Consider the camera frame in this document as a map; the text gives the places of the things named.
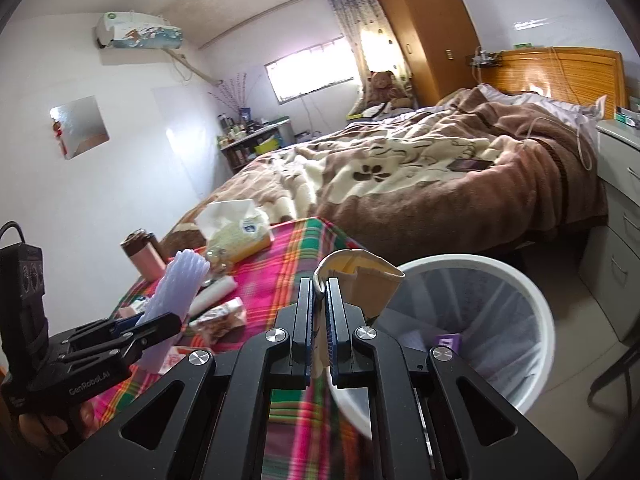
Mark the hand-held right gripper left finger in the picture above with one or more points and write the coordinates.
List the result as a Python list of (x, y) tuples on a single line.
[(302, 320)]

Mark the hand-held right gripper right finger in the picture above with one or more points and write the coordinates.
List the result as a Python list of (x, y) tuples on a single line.
[(334, 332)]

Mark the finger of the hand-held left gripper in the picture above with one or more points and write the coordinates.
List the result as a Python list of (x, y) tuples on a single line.
[(125, 323), (150, 332)]

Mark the large lavender foam net sleeve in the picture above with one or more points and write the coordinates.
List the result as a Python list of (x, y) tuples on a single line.
[(177, 290)]

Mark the translucent grey bin liner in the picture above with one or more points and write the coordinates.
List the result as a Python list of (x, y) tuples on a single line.
[(495, 320)]

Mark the white round trash bin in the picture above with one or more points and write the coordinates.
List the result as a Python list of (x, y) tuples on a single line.
[(520, 360)]

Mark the person's left hand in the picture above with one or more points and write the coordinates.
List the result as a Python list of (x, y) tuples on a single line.
[(42, 427)]

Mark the pink plastic container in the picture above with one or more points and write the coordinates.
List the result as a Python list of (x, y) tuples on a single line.
[(131, 308)]

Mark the red white crumpled box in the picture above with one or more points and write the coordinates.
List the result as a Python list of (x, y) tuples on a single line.
[(176, 358)]

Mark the pink thermos mug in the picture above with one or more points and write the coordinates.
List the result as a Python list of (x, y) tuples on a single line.
[(145, 257)]

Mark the white tube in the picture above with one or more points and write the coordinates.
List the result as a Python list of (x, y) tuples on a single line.
[(215, 292)]

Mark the crumpled clear plastic bottle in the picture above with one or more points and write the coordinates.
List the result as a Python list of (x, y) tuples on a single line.
[(220, 260)]

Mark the yellow tissue pack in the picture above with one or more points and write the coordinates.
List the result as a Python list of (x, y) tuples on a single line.
[(240, 232)]

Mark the brown floral blanket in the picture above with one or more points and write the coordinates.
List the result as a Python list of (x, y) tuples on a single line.
[(400, 185)]

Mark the red hanging ornament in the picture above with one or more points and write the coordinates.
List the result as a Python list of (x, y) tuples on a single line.
[(60, 132)]

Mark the cluttered storage shelf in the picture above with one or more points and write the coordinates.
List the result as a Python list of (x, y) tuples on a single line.
[(250, 142)]

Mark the yellow cushion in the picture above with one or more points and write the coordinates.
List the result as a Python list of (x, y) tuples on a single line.
[(362, 114)]

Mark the black smartphone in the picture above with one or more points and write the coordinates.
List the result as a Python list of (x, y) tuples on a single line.
[(469, 164)]

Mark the vase with dry branches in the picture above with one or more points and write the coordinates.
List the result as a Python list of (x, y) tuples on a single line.
[(240, 97)]

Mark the brown teddy bear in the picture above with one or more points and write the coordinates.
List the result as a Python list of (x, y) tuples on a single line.
[(386, 90)]

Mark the window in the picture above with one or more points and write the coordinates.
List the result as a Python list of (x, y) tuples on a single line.
[(310, 72)]

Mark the air conditioner pipe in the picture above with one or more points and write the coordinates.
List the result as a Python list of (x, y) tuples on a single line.
[(195, 67)]

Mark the black metal chair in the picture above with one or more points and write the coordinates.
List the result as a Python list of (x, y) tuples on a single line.
[(617, 355)]

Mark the patterned curtain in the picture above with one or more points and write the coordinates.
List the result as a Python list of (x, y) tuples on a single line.
[(360, 20)]

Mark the white nightstand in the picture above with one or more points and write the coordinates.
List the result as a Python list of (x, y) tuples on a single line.
[(620, 220)]

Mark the lilac pillow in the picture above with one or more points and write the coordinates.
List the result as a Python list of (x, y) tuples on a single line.
[(550, 107)]

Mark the wooden wardrobe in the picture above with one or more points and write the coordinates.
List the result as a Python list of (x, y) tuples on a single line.
[(425, 25)]

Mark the wooden headboard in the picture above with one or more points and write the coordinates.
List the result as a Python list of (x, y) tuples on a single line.
[(560, 72)]

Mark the boxes on nightstand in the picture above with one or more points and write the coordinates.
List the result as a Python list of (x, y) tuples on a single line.
[(629, 115)]

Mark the square wall mirror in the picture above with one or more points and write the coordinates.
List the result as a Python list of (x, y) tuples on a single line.
[(80, 127)]

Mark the wall air conditioner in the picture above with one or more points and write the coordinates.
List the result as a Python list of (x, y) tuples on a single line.
[(137, 32)]

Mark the wall shelf with power strip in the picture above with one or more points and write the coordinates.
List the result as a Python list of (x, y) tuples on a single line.
[(484, 59)]

